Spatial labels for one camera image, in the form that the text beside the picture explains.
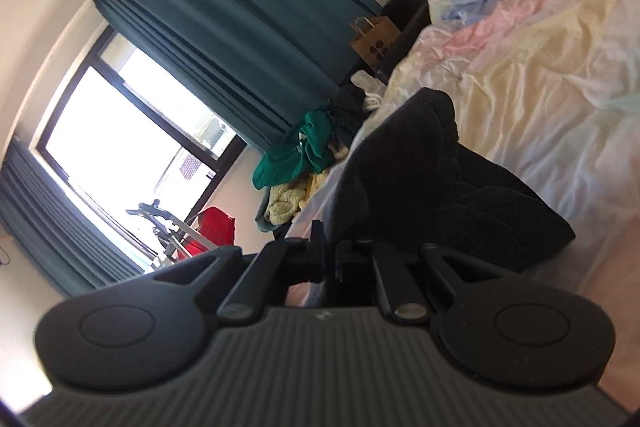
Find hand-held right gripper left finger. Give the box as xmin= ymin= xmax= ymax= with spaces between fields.
xmin=152 ymin=221 xmax=334 ymax=324

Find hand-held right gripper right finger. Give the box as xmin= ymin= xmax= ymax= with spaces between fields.
xmin=335 ymin=237 xmax=507 ymax=324

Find dark clothes pile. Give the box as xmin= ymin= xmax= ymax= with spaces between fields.
xmin=327 ymin=84 xmax=372 ymax=144

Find pastel rainbow duvet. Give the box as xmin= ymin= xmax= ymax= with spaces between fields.
xmin=284 ymin=0 xmax=640 ymax=408

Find green garment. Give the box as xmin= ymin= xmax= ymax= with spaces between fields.
xmin=251 ymin=109 xmax=337 ymax=190

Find white cloth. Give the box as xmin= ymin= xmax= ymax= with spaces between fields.
xmin=350 ymin=69 xmax=389 ymax=111

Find garment steamer stand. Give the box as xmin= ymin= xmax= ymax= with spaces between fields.
xmin=125 ymin=199 xmax=222 ymax=269

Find pale yellow knit garment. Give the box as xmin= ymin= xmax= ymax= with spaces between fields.
xmin=262 ymin=169 xmax=332 ymax=229

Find teal curtain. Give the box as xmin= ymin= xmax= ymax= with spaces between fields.
xmin=92 ymin=0 xmax=385 ymax=154
xmin=0 ymin=136 xmax=152 ymax=299

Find black framed window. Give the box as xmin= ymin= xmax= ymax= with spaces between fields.
xmin=31 ymin=26 xmax=249 ymax=269

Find red bag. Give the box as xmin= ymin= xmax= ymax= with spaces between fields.
xmin=184 ymin=205 xmax=237 ymax=261

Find black armchair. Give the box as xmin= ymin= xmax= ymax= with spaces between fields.
xmin=339 ymin=0 xmax=432 ymax=108

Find brown paper bag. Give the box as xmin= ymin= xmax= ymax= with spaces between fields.
xmin=348 ymin=14 xmax=401 ymax=68

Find black pants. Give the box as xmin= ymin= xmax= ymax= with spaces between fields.
xmin=320 ymin=87 xmax=577 ymax=290

